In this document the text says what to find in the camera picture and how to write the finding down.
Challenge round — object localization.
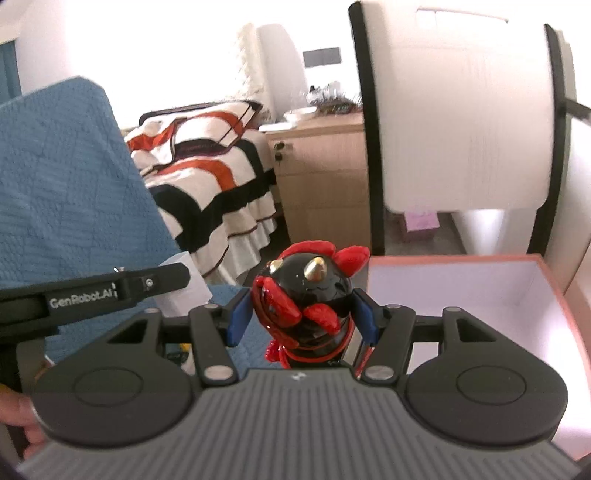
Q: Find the small white charger block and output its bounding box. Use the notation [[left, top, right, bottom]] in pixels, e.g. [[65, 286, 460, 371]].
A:
[[154, 252, 212, 317]]

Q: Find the black red devil figurine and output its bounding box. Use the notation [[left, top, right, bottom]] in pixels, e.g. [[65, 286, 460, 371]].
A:
[[250, 240, 370, 369]]

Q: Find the yellow handled screwdriver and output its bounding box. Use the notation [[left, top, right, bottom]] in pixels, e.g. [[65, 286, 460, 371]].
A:
[[165, 344, 191, 366]]

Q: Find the person's left hand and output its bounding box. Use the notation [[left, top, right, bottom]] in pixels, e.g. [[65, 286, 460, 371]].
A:
[[0, 385, 46, 459]]

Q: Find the pink cardboard box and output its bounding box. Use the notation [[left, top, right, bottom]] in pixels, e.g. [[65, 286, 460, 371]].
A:
[[353, 255, 590, 460]]

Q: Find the blue textured chair cover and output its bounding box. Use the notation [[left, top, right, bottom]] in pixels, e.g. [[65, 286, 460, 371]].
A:
[[0, 76, 283, 370]]

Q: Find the pink paper tag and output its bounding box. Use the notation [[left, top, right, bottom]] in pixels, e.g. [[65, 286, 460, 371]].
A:
[[403, 212, 440, 232]]

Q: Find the striped bed blanket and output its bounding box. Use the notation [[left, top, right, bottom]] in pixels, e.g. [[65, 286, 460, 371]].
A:
[[124, 100, 277, 284]]

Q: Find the wooden drawer cabinet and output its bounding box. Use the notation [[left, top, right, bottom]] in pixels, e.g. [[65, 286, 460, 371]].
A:
[[260, 113, 372, 249]]

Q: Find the white bowl on cabinet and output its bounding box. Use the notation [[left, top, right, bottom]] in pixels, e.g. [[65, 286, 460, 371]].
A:
[[283, 106, 318, 123]]

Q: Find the quilted white headboard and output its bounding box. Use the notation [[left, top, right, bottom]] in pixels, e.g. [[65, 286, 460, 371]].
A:
[[238, 23, 308, 123]]

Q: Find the white chair with black frame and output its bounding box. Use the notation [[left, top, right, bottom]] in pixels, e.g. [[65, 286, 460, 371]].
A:
[[349, 1, 590, 289]]

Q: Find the wire basket with clutter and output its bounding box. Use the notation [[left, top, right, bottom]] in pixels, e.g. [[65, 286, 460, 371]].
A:
[[307, 82, 363, 116]]

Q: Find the grey wall socket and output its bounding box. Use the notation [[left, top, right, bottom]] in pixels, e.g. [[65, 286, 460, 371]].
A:
[[303, 47, 342, 68]]

